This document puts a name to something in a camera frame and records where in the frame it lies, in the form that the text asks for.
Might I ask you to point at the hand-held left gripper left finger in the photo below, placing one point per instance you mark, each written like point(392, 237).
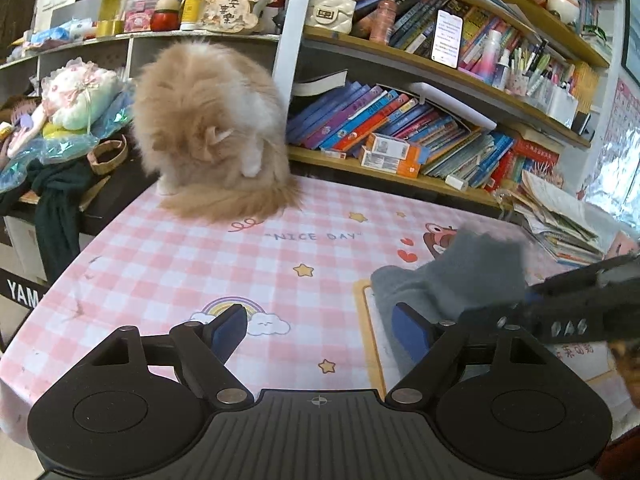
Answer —
point(230, 327)

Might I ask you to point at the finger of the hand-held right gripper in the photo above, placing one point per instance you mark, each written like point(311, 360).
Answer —
point(600, 275)
point(590, 317)

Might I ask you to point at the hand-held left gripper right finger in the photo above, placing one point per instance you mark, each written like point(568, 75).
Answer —
point(407, 332)

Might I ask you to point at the grey sweatshirt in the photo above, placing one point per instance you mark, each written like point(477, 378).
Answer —
point(450, 270)

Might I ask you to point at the pink sticker tin canister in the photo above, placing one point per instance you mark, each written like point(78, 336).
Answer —
point(625, 245)

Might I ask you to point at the stack of books and magazines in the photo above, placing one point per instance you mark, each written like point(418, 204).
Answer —
point(555, 220)

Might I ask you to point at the pink checkered tablecloth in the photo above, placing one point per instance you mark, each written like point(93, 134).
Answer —
point(175, 260)

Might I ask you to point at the silver foil sheet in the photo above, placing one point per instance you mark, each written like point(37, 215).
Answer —
point(615, 175)

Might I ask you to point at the white charger plug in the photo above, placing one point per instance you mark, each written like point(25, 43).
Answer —
point(456, 183)

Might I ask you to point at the orange white box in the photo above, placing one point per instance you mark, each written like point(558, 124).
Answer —
point(390, 146)
point(385, 163)

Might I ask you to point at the clear plastic box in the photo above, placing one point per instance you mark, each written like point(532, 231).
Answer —
point(560, 105)

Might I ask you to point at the dark green scarf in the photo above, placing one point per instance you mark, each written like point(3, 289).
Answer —
point(57, 220)

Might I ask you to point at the cup of pens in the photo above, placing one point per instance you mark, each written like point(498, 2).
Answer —
point(520, 82)

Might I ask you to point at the brown fabric hoop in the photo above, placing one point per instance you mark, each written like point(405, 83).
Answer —
point(117, 147)

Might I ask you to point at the black digital piano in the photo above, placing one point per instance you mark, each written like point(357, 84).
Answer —
point(20, 287)

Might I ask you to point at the orange fluffy cat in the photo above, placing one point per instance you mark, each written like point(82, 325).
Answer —
point(210, 110)

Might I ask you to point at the row of colourful books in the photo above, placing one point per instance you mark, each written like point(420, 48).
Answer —
point(420, 20)
point(350, 120)

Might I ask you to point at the small white spray bottle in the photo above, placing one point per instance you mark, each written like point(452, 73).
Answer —
point(501, 72)

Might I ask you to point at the iridescent wrapping film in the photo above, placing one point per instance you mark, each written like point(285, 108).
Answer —
point(65, 150)

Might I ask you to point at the pink white gradient bottle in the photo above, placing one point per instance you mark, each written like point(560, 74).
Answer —
point(487, 60)

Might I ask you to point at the white plush doll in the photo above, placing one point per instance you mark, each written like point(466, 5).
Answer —
point(80, 100)

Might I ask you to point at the smartphone with white screen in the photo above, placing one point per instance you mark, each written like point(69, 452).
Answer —
point(446, 37)

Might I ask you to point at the white storage cabinet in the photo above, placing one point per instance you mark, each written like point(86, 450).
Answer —
point(127, 55)

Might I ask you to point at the wooden bookshelf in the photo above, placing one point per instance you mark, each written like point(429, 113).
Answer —
point(350, 46)

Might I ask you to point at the purple hairbrush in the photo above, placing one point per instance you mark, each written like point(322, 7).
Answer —
point(22, 120)

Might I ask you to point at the red round ornament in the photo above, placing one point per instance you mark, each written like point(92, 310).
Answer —
point(165, 17)

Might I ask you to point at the white yellow medicine bottle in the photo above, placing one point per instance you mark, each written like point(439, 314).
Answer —
point(192, 10)

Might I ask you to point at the small pink box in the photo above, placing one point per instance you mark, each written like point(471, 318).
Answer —
point(137, 20)

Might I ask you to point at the white quilted handbag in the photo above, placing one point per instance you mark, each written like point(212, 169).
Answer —
point(330, 10)

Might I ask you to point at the blue white tissue pack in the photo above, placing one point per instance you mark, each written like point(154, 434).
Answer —
point(65, 30)

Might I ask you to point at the letter wall poster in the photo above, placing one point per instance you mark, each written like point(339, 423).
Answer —
point(625, 125)

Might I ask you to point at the framed wall picture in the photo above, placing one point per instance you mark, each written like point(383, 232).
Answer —
point(632, 25)

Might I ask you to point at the white shelf frame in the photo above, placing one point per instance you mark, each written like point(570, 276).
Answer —
point(295, 20)

